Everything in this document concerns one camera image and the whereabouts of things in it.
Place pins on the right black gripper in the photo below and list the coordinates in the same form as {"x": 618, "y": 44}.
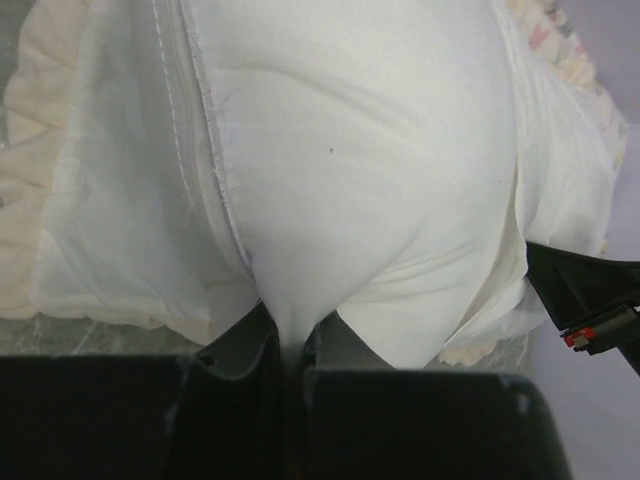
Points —
{"x": 593, "y": 302}

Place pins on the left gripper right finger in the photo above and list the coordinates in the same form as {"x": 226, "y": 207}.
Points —
{"x": 366, "y": 420}

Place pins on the white pillow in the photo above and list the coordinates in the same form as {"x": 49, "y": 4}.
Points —
{"x": 367, "y": 154}

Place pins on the floral patterned pillow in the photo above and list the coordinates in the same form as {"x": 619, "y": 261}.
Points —
{"x": 551, "y": 35}

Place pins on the grey pillowcase with cream ruffle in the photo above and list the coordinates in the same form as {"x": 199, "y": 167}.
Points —
{"x": 111, "y": 202}

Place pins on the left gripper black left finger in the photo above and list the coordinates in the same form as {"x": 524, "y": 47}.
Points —
{"x": 212, "y": 414}

